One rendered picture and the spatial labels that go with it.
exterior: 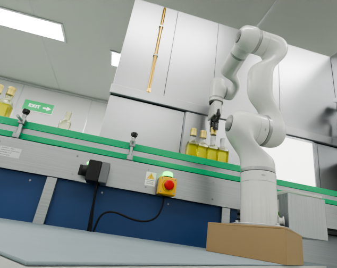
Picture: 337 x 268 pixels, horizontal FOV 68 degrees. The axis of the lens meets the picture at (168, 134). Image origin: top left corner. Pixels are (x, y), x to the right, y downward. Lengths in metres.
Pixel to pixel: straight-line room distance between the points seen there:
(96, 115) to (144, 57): 3.11
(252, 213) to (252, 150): 0.21
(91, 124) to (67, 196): 3.61
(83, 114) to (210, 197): 3.83
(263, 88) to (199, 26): 1.07
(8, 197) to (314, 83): 2.07
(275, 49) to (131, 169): 0.78
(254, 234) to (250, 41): 0.74
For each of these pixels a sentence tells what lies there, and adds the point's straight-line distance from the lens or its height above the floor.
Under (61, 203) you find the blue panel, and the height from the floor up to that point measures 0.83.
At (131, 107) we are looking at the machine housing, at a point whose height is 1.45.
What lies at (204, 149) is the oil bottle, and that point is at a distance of 1.33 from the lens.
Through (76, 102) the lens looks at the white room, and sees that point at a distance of 4.84.
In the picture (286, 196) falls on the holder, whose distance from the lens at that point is 1.12.
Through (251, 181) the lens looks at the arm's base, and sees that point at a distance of 0.90.
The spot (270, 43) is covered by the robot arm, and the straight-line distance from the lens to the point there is 1.17.
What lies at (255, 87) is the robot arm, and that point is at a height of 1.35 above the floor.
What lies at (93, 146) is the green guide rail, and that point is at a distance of 1.13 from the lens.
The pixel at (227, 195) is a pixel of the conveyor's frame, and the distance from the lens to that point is 1.18.
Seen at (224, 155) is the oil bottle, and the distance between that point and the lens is 1.36.
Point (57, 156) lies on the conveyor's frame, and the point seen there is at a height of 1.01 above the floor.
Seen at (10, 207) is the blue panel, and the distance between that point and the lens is 1.14.
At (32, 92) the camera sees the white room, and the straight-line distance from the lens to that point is 5.06.
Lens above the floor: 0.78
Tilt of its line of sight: 22 degrees up
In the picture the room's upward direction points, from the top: 9 degrees clockwise
